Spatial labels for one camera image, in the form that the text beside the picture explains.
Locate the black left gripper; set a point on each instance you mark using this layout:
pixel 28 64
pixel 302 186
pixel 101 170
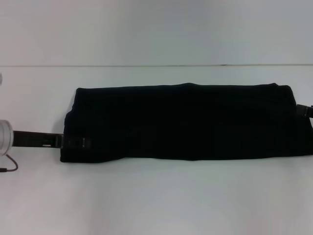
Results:
pixel 36 139

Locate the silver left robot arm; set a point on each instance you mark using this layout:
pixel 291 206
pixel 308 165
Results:
pixel 5 137

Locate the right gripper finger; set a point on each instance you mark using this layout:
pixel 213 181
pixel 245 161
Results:
pixel 303 110

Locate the black shirt with FREE print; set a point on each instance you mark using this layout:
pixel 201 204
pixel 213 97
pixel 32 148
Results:
pixel 183 122

